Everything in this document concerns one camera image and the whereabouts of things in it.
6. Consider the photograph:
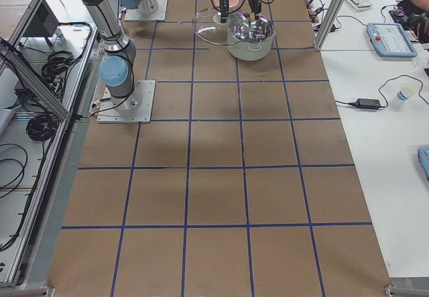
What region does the glass pot lid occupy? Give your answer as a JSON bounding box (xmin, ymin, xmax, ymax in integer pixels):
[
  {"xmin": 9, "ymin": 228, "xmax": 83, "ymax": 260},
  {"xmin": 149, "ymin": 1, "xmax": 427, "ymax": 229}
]
[{"xmin": 192, "ymin": 7, "xmax": 249, "ymax": 46}]

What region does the pale green steel pot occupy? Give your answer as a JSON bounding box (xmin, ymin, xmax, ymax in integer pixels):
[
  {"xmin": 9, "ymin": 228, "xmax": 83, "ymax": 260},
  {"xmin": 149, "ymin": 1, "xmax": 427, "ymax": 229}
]
[{"xmin": 227, "ymin": 13, "xmax": 275, "ymax": 61}]

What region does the pink plastic bowl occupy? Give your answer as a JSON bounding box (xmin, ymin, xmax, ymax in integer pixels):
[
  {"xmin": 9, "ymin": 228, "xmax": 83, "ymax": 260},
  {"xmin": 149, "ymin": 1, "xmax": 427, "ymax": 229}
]
[{"xmin": 214, "ymin": 0, "xmax": 239, "ymax": 11}]

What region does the blue teach pendant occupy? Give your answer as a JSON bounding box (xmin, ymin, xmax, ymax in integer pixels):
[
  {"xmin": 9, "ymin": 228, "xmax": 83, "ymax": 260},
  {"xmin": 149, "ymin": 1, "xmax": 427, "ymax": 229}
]
[{"xmin": 366, "ymin": 23, "xmax": 418, "ymax": 58}]

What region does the black power adapter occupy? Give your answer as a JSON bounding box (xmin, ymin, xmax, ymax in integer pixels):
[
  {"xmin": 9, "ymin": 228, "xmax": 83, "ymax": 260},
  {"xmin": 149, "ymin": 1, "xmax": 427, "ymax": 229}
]
[{"xmin": 348, "ymin": 99, "xmax": 383, "ymax": 110}]

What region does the paper cup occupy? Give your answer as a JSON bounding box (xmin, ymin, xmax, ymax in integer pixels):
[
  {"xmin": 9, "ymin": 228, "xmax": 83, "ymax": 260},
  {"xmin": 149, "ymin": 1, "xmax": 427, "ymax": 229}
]
[{"xmin": 396, "ymin": 82, "xmax": 420, "ymax": 101}]

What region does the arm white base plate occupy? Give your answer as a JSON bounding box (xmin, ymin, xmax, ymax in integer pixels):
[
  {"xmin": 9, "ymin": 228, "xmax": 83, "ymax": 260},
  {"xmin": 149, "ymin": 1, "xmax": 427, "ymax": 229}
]
[
  {"xmin": 97, "ymin": 80, "xmax": 156, "ymax": 123},
  {"xmin": 125, "ymin": 0, "xmax": 168, "ymax": 22}
]

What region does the aluminium frame post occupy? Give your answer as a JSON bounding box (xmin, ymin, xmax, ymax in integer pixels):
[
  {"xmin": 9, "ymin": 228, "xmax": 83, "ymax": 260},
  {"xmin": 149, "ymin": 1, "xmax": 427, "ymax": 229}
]
[{"xmin": 314, "ymin": 0, "xmax": 344, "ymax": 51}]

